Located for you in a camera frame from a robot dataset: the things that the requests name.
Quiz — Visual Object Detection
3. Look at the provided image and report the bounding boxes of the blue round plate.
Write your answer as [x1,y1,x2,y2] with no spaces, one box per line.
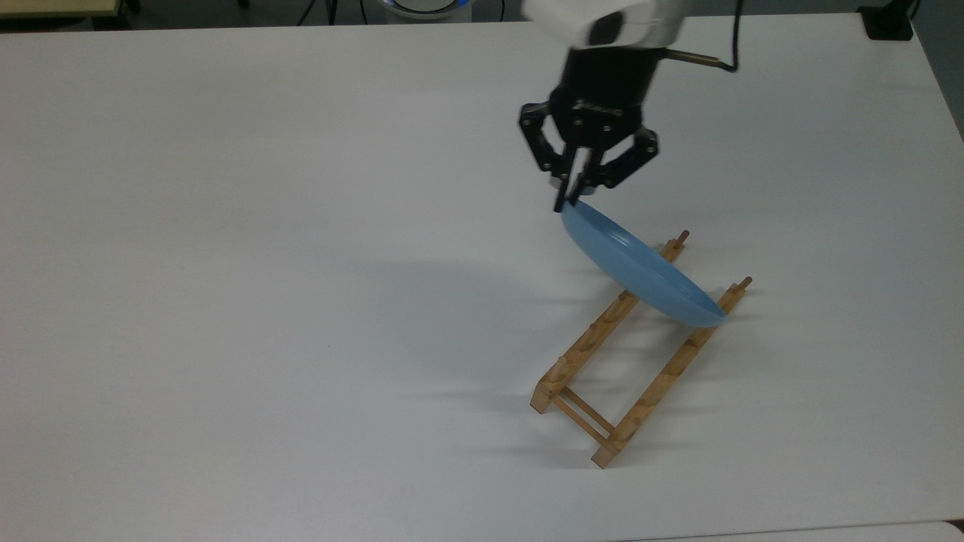
[560,199,728,329]

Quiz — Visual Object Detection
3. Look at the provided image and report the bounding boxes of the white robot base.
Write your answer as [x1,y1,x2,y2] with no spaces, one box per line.
[379,0,477,22]

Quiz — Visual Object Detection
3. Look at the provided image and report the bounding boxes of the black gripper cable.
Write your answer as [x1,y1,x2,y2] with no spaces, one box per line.
[666,0,748,75]

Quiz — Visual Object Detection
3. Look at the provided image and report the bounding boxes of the wooden plate rack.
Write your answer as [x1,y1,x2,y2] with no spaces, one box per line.
[529,230,754,470]

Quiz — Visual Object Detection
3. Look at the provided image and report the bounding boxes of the beige wooden desk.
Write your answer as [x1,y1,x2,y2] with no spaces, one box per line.
[0,0,126,20]

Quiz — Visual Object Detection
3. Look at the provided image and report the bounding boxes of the black floor cables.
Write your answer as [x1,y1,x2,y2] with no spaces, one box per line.
[297,0,371,25]

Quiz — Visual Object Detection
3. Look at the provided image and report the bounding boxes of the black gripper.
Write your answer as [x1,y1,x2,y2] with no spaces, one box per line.
[517,45,668,214]

